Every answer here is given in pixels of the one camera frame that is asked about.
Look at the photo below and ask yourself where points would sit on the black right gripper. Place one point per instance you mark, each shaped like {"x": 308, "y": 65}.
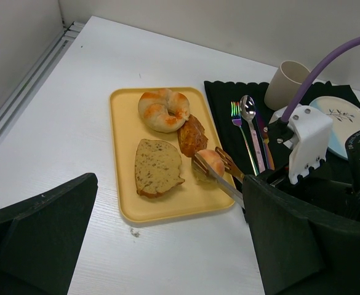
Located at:
{"x": 332, "y": 173}

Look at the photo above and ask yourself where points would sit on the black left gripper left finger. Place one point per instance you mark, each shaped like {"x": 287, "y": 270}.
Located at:
{"x": 41, "y": 237}

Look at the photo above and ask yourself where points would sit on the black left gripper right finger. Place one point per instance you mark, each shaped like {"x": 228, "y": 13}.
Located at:
{"x": 300, "y": 248}

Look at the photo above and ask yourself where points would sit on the stainless steel tongs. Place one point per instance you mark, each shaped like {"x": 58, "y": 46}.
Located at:
{"x": 230, "y": 168}

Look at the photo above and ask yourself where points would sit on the small round bread roll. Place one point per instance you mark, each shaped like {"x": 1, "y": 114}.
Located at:
{"x": 214, "y": 160}

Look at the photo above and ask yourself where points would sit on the seeded bread slice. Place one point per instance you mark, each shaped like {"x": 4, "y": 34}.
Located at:
{"x": 157, "y": 168}

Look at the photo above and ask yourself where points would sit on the white and blue plate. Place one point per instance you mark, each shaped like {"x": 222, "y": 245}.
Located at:
{"x": 346, "y": 121}

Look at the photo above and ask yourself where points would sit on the iridescent knife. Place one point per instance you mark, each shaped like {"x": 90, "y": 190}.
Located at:
{"x": 265, "y": 140}

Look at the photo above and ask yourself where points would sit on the beige cup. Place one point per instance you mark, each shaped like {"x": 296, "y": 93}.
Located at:
{"x": 286, "y": 81}

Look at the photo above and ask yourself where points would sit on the black placemat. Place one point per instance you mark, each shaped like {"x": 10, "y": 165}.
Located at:
{"x": 221, "y": 94}

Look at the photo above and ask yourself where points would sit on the iridescent fork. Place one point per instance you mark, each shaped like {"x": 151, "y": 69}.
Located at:
{"x": 237, "y": 121}

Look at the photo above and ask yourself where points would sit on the yellow serving tray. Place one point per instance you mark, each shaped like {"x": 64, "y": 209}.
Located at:
{"x": 190, "y": 198}

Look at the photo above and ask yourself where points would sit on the brown glazed pastry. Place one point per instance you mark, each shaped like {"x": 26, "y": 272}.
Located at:
{"x": 191, "y": 137}

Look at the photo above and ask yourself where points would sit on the bagel with orange patches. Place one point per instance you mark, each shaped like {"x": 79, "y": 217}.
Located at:
{"x": 164, "y": 110}

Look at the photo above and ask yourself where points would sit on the silver spoon pink handle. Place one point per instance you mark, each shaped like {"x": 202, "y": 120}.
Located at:
{"x": 248, "y": 112}

